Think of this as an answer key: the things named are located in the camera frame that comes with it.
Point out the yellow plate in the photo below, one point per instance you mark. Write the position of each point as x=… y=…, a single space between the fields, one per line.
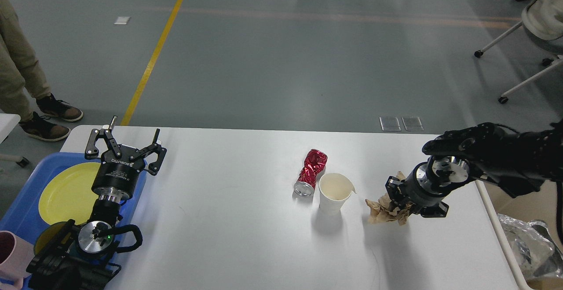
x=69 y=195

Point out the crushed red can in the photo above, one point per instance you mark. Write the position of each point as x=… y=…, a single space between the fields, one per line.
x=314 y=164

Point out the person in khaki trousers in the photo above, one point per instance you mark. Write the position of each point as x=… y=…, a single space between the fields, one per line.
x=24 y=90

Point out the brown paper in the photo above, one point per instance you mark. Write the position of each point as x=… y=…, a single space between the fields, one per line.
x=385 y=210

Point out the white office chair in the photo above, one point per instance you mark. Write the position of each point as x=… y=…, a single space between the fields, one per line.
x=542 y=21

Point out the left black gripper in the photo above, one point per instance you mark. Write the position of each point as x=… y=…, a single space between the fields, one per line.
x=118 y=175

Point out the white floor marker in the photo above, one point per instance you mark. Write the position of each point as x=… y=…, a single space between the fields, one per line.
x=122 y=20

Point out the pink mug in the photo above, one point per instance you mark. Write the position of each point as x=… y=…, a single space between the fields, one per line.
x=15 y=257

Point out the floor socket plate left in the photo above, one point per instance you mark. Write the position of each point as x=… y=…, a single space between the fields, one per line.
x=390 y=124

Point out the white side table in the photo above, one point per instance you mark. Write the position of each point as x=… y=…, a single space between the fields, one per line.
x=7 y=123

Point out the beige plastic bin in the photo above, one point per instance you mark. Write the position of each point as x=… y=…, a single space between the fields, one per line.
x=543 y=205

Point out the white paper cup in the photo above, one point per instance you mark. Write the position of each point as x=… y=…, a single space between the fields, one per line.
x=335 y=189

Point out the floor socket plate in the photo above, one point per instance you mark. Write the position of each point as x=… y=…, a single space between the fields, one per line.
x=412 y=123
x=390 y=124

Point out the aluminium foil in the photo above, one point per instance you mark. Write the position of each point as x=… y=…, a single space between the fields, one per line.
x=535 y=251

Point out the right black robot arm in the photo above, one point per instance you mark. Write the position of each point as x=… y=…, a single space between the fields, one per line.
x=517 y=163

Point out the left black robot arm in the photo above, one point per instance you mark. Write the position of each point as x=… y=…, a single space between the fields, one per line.
x=78 y=256

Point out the floor socket plate right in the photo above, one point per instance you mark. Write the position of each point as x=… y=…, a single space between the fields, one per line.
x=412 y=123

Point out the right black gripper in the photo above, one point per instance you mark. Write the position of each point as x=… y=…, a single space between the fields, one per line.
x=415 y=194

